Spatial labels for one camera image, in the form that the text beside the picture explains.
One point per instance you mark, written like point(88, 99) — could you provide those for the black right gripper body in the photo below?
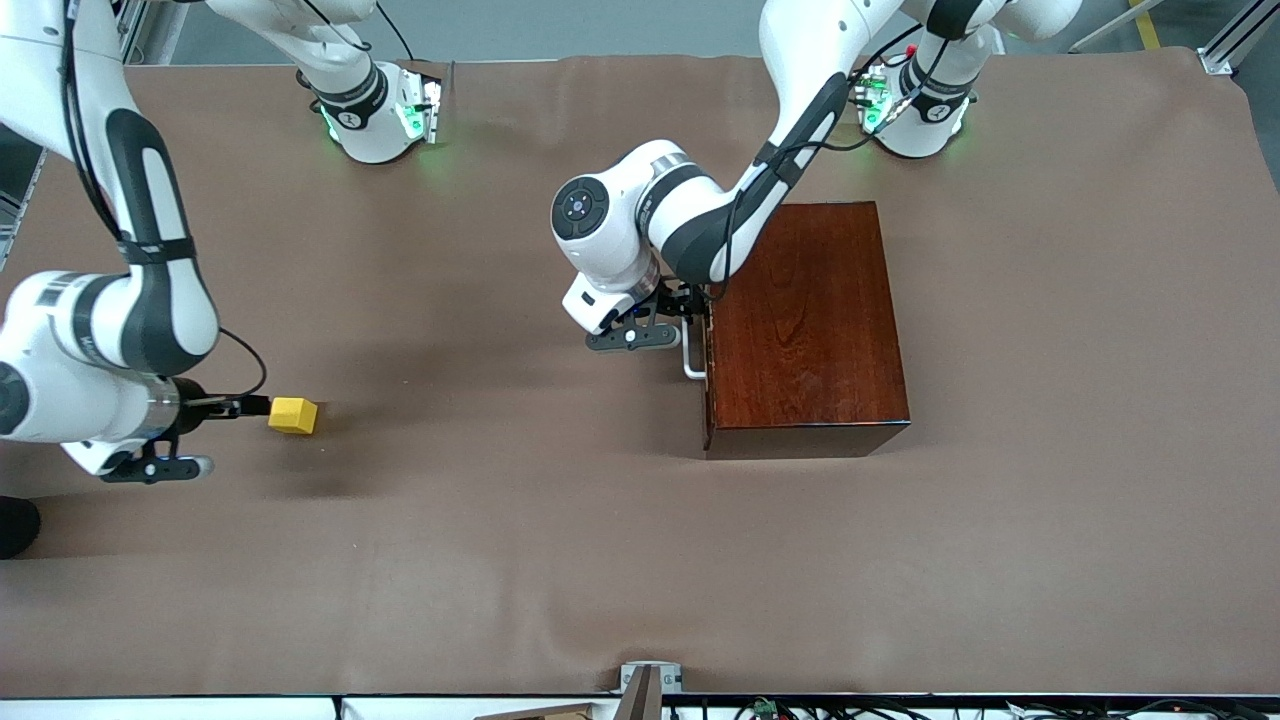
point(192, 410)

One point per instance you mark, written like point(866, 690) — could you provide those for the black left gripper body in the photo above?
point(678, 299)

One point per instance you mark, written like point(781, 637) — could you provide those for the yellow wooden block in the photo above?
point(293, 415)

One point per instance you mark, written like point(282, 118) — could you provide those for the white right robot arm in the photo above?
point(150, 300)

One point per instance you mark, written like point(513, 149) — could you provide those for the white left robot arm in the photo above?
point(600, 230)

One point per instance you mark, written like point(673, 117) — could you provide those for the dark brown wooden cabinet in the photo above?
point(820, 340)

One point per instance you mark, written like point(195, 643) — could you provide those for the black round object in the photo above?
point(15, 525)

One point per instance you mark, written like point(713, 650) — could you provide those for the brown table cloth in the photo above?
point(500, 550)

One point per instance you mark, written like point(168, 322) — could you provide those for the green terminal connector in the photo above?
point(765, 707)

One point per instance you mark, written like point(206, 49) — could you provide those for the light wooden plank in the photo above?
point(545, 712)

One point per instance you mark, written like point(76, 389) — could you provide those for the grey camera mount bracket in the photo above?
point(650, 690)

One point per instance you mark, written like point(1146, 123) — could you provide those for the aluminium profile frame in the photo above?
point(135, 25)
point(1235, 40)

